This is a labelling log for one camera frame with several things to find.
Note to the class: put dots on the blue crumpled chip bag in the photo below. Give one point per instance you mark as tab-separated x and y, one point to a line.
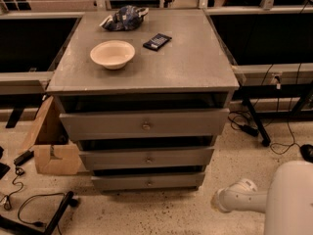
125	19

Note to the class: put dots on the brown cardboard box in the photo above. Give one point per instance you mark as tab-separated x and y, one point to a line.
54	153

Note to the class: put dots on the grey top drawer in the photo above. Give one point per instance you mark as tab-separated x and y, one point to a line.
144	124

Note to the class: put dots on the dark blue snack packet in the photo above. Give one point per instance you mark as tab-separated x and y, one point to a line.
157	42

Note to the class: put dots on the grey middle drawer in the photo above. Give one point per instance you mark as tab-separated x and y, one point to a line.
144	158

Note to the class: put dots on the black table leg right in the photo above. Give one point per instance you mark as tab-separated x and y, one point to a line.
266	139

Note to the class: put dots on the black round object right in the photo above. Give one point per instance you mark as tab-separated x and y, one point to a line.
306	152

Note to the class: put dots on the black stand leg left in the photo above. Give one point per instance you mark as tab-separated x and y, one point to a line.
20	229

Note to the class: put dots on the grey drawer cabinet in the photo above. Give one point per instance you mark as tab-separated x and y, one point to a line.
189	72

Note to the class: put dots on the grey drawer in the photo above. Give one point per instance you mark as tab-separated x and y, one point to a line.
144	158
144	124
147	181

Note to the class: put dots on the white bowl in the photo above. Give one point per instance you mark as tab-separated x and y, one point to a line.
113	54

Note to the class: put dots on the black power adapter with cable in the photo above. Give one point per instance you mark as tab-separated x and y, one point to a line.
243	121

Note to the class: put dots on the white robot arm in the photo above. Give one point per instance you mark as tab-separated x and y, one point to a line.
287	203

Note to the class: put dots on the grey bottom drawer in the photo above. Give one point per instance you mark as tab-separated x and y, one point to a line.
147	181

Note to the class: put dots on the black flat device on floor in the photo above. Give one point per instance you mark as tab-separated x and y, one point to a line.
23	158

